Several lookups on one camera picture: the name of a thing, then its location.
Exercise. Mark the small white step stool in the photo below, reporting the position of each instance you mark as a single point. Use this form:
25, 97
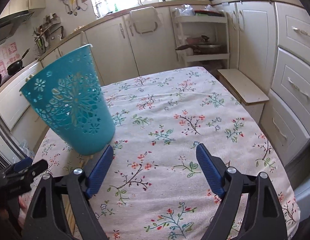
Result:
245, 91

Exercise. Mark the white three-tier rolling cart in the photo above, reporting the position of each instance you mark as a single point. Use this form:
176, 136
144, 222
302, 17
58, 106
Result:
204, 31

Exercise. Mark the teal perforated plastic basket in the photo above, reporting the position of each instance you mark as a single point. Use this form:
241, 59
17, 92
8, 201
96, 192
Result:
68, 97

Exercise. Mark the black range hood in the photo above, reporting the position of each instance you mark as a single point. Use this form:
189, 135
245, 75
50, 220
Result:
9, 24

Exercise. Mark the black frying pan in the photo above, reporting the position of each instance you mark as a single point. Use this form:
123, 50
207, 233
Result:
17, 65

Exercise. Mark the wall spice rack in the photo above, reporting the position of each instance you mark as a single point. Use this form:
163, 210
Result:
49, 33

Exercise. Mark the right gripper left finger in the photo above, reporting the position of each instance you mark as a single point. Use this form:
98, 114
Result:
46, 218

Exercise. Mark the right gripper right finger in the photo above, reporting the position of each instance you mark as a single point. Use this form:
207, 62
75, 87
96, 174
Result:
263, 217

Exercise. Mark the floral tablecloth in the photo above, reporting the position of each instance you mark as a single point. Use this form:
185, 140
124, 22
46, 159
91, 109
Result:
155, 187

